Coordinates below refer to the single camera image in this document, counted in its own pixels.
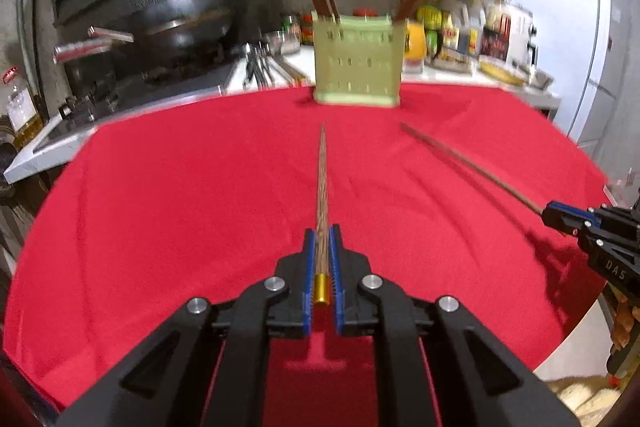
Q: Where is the steel bowl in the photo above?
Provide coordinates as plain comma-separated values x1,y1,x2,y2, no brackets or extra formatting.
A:
528,69,554,91

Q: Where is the cooking oil bottle red cap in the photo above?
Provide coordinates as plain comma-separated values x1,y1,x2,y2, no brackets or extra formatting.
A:
2,66,43,150

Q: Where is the yellow rimmed dish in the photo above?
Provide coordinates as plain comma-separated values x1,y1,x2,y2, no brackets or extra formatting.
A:
478,61,528,87

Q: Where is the green utensil holder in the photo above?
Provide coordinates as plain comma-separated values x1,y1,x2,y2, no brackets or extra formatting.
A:
312,15,406,107

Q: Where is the white rice cooker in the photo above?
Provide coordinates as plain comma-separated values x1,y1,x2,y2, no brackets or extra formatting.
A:
486,0,538,66

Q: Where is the green sauce bottle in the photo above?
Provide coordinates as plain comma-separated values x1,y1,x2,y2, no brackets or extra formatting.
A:
418,0,442,60

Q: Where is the gas stove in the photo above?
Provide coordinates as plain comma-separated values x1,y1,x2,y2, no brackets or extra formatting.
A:
34,58,239,152

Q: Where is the red tablecloth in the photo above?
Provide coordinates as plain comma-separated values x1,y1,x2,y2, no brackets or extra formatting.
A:
3,83,604,407

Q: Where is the black wok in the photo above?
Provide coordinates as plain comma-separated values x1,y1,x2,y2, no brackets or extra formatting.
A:
53,0,235,64

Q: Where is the metal cutlery on counter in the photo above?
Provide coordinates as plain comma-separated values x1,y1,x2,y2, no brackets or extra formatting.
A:
243,43,309,90

